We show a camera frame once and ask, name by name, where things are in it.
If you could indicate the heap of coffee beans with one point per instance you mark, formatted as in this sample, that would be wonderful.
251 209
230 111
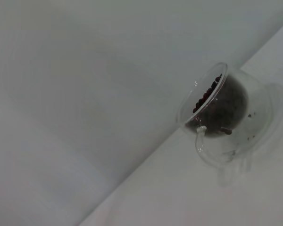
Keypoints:
226 106

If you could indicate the clear glass saucer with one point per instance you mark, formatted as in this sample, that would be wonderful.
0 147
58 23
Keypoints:
279 106

